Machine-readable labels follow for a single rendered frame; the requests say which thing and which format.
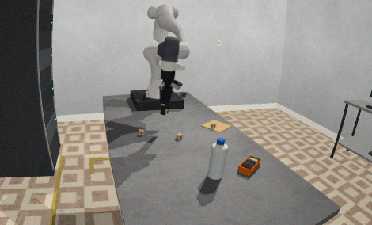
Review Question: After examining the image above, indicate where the orange mat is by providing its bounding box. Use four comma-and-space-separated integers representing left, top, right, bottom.
201, 120, 232, 133

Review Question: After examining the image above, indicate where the orange block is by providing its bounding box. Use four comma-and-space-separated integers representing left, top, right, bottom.
177, 133, 183, 140

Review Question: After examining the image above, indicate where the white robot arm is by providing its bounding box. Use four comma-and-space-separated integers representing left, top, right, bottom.
143, 4, 190, 99

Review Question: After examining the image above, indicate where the white bottle with blue cap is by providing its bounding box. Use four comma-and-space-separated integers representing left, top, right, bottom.
207, 139, 228, 180

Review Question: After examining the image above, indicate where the orange multimeter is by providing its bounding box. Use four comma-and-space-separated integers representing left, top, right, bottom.
238, 155, 261, 176

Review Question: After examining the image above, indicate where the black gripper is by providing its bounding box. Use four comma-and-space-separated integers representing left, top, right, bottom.
159, 69, 175, 115

